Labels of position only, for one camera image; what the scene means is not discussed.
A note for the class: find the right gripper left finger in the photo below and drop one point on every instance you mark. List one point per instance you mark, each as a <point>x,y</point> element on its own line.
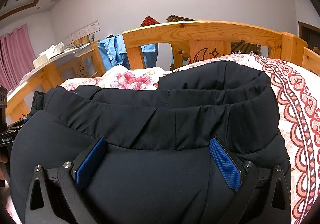
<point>55,195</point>

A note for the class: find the dark navy puffer jacket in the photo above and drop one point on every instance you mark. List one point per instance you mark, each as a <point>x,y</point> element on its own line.
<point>158,167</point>

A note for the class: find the light blue shirt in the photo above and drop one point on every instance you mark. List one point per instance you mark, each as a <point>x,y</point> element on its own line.
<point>113,53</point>

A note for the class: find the wooden bed frame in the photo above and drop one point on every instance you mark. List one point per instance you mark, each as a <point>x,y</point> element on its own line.
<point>200,40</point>

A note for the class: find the red paper wall decoration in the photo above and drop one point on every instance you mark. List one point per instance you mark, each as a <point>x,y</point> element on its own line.
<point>148,21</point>

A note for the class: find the floral bed quilt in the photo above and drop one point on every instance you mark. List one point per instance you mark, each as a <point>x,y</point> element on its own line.
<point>297,93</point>

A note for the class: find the dark wooden framed doorway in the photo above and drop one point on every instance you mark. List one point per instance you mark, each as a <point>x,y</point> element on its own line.
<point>311,35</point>

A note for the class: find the papers on wall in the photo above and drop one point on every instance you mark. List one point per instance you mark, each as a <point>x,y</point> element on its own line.
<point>83,35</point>

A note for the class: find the wooden side shelf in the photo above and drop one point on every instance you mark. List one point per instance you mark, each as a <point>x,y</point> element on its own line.
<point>81,62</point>

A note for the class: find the colourful printed bag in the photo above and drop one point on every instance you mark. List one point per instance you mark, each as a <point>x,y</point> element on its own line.
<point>245,48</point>

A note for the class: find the pink curtain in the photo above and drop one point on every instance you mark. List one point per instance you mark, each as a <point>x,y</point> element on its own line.
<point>17,56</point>

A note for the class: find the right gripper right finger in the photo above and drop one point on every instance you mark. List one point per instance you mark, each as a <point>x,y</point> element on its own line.
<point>261,195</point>

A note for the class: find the brown patterned cloth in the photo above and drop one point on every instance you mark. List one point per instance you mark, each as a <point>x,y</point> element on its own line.
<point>176,18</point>

